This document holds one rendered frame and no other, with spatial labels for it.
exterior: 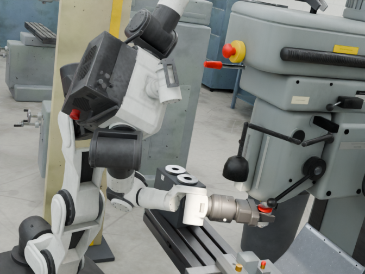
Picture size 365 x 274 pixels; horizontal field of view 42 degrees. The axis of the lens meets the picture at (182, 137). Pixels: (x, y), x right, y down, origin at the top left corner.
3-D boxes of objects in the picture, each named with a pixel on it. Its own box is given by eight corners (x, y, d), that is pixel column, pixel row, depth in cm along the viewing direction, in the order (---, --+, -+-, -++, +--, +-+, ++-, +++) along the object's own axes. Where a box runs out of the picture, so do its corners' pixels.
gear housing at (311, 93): (283, 112, 129) (291, 75, 126) (236, 87, 149) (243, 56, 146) (371, 114, 144) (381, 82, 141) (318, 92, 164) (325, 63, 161)
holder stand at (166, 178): (175, 228, 202) (183, 186, 195) (150, 204, 218) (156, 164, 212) (199, 224, 208) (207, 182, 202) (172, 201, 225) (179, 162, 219)
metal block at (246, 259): (242, 276, 163) (246, 262, 161) (234, 266, 168) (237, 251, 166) (255, 275, 165) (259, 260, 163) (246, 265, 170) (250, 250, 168)
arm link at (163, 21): (146, -1, 160) (127, 35, 158) (161, -1, 152) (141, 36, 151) (170, 18, 167) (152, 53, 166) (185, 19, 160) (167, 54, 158)
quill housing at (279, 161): (263, 212, 142) (289, 110, 132) (228, 182, 159) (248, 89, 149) (312, 208, 151) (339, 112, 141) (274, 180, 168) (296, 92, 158)
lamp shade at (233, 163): (217, 175, 134) (221, 154, 132) (230, 169, 140) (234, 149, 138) (239, 184, 130) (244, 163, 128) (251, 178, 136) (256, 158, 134)
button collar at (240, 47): (237, 64, 128) (241, 42, 126) (226, 60, 133) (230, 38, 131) (243, 65, 129) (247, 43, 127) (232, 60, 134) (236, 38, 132)
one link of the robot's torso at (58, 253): (28, 266, 208) (50, 186, 184) (70, 255, 221) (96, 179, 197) (42, 294, 200) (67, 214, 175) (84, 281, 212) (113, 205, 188)
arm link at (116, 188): (100, 202, 167) (98, 178, 147) (115, 171, 173) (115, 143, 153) (131, 215, 166) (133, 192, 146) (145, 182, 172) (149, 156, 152)
